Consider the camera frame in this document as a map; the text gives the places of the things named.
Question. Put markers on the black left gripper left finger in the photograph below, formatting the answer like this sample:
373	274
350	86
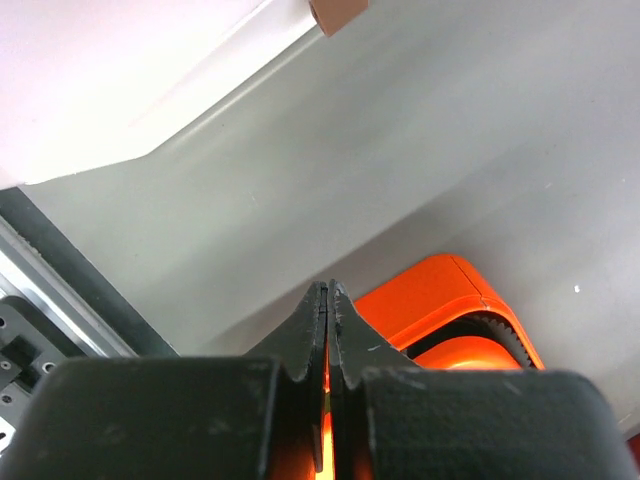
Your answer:
255	416

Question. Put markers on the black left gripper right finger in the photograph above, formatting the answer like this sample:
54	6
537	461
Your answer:
394	420

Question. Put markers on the orange cookie box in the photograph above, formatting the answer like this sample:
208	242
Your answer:
439	298

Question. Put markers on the orange box lid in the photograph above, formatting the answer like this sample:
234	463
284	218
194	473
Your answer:
467	353

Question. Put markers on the white storage bin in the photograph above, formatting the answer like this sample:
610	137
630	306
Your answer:
87	84

